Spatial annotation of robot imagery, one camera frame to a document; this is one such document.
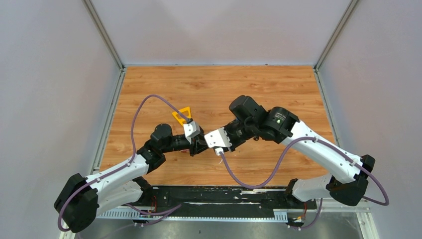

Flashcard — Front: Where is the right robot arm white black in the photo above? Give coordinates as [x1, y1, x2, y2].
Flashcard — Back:
[224, 95, 375, 208]

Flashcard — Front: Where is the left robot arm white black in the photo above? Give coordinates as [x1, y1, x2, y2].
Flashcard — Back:
[54, 121, 212, 233]

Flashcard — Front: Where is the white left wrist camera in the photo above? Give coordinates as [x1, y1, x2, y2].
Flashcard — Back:
[183, 121, 201, 143]

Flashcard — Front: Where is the yellow triangular plastic frame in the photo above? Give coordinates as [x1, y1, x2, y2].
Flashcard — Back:
[172, 106, 192, 127]

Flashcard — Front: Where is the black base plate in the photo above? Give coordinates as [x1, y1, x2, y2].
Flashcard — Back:
[133, 180, 317, 219]

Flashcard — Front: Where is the slotted cable duct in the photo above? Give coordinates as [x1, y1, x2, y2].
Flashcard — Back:
[97, 210, 289, 222]

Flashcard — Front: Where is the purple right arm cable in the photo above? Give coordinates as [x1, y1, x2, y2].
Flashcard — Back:
[215, 136, 390, 231]

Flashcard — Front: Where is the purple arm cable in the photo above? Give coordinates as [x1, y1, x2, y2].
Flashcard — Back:
[57, 94, 193, 239]
[215, 136, 390, 231]

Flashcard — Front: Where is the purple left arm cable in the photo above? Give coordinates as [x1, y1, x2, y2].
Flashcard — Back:
[57, 94, 193, 239]

